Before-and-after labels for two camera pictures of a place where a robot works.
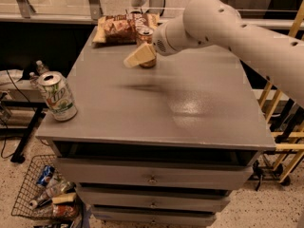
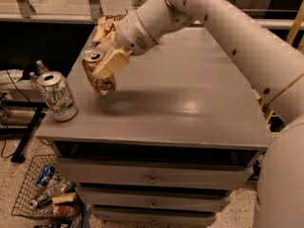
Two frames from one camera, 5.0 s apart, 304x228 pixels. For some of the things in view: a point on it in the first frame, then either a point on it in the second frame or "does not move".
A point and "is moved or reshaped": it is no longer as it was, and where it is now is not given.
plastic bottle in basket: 60,187 does not move
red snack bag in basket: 66,212 does not move
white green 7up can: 58,95 does not move
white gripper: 162,42 → 131,35
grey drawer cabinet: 159,146 does not move
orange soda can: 144,35 is moved or reshaped
